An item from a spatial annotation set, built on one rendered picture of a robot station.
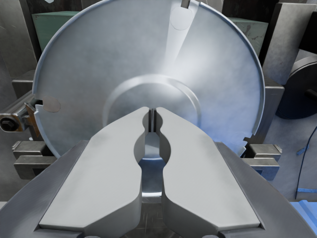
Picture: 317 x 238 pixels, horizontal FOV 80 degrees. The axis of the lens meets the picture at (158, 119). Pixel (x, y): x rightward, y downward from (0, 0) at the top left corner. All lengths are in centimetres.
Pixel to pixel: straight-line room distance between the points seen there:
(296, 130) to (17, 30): 148
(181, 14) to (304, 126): 139
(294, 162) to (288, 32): 138
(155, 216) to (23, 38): 36
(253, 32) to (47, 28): 35
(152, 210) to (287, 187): 179
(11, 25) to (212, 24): 33
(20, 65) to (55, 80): 20
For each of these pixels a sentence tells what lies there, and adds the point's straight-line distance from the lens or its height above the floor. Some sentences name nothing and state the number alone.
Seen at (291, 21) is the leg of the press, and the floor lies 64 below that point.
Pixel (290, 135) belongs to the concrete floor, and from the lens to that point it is 153.
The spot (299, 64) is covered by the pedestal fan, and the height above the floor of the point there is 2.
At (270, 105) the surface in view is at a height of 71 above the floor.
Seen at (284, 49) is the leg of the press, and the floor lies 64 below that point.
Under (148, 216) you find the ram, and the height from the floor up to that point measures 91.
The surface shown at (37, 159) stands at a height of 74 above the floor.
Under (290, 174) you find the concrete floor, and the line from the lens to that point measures 181.
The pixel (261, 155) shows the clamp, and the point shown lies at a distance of 41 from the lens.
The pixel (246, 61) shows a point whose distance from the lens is 25.
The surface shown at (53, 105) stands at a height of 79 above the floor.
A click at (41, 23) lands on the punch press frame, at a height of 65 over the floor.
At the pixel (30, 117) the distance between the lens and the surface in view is 29.
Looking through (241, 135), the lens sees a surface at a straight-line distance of 30.
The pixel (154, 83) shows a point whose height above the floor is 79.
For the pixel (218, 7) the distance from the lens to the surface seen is 23.
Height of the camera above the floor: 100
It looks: 59 degrees down
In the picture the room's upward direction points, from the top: 177 degrees clockwise
